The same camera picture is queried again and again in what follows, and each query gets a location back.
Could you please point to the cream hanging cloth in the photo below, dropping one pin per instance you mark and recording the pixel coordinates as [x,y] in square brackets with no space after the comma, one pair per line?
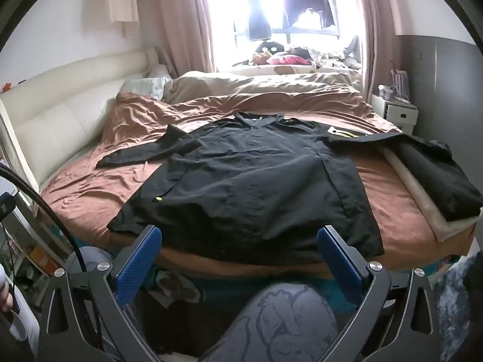
[120,0]

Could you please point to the cream padded headboard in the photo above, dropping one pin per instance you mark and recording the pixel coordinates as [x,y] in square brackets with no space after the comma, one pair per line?
[56,113]

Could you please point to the black shirt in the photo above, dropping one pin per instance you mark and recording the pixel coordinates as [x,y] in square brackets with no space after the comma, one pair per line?
[245,181]

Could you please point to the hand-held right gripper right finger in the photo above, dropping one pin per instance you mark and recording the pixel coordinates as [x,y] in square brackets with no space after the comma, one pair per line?
[339,267]

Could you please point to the narrow dark hanging garment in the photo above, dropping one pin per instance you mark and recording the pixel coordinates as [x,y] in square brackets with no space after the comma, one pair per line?
[258,11]

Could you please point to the person's right leg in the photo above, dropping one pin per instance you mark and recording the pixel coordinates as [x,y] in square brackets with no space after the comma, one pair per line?
[279,320]

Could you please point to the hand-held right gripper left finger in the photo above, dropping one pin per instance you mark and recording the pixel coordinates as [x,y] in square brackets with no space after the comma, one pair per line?
[137,267]

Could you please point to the pink curtain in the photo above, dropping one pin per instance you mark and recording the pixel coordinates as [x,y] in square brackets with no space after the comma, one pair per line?
[371,26]
[181,19]

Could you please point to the orange box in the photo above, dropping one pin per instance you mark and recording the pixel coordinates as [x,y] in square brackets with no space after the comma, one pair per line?
[37,256]

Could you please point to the black plush toy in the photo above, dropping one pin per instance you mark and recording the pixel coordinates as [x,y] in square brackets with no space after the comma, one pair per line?
[269,47]

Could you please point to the brown plush toy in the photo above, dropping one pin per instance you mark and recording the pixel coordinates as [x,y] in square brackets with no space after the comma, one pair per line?
[259,57]

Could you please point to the brown blanket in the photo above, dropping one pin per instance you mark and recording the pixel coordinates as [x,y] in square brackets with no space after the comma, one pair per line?
[113,192]

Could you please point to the beige duvet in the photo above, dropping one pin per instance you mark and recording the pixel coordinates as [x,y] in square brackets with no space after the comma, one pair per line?
[264,83]

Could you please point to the pale blue pillow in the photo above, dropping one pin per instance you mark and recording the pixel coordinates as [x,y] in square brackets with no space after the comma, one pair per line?
[151,86]

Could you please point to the pink cloth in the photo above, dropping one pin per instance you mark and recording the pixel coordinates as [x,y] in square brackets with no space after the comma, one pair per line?
[288,59]

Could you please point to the pink pillow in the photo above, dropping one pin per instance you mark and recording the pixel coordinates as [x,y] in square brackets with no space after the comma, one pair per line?
[162,71]

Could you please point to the white nightstand with drawer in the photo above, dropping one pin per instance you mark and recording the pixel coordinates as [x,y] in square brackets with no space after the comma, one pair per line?
[32,241]

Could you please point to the person's left hand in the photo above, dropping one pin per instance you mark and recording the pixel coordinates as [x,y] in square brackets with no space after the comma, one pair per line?
[5,296]

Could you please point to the folded black cloth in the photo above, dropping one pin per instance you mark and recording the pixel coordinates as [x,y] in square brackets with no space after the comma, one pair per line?
[441,184]

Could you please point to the grey cloth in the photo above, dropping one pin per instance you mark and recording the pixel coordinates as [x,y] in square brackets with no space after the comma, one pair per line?
[354,51]

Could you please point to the small orange item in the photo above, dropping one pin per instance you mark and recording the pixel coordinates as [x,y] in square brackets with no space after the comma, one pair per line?
[5,87]

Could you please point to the small white nightstand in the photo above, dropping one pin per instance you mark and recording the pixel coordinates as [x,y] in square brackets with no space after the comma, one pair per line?
[400,115]

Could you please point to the blue grey fluffy rug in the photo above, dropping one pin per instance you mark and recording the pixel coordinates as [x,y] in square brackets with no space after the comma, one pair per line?
[449,301]

